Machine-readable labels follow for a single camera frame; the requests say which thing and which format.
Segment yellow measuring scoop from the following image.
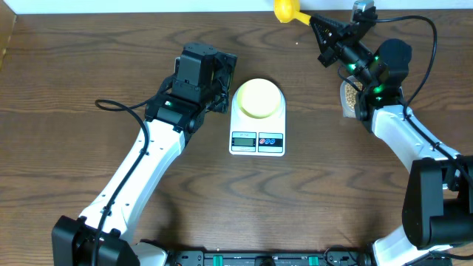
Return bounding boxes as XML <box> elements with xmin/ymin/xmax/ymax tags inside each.
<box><xmin>273</xmin><ymin>0</ymin><xmax>311</xmax><ymax>26</ymax></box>

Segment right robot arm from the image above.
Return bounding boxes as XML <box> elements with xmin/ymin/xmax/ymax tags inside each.
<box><xmin>309</xmin><ymin>9</ymin><xmax>472</xmax><ymax>265</ymax></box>

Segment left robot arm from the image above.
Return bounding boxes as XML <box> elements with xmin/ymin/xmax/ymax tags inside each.
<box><xmin>52</xmin><ymin>42</ymin><xmax>237</xmax><ymax>265</ymax></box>

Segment yellow plastic bowl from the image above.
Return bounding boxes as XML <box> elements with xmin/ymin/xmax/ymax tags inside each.
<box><xmin>236</xmin><ymin>78</ymin><xmax>282</xmax><ymax>119</ymax></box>

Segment white digital kitchen scale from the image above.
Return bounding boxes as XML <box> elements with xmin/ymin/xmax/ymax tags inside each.
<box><xmin>228</xmin><ymin>90</ymin><xmax>286</xmax><ymax>157</ymax></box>

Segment soybeans in container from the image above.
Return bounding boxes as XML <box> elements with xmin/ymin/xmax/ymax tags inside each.
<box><xmin>344</xmin><ymin>83</ymin><xmax>358</xmax><ymax>109</ymax></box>

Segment clear plastic container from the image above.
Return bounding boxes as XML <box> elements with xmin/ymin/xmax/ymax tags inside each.
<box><xmin>340</xmin><ymin>81</ymin><xmax>358</xmax><ymax>118</ymax></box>

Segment wooden side panel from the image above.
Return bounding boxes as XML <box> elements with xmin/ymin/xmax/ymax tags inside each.
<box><xmin>0</xmin><ymin>0</ymin><xmax>17</xmax><ymax>66</ymax></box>

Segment right black cable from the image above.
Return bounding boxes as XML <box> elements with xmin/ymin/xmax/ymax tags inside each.
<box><xmin>372</xmin><ymin>15</ymin><xmax>473</xmax><ymax>185</ymax></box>

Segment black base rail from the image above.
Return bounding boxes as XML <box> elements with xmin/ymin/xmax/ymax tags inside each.
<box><xmin>164</xmin><ymin>246</ymin><xmax>377</xmax><ymax>266</ymax></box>

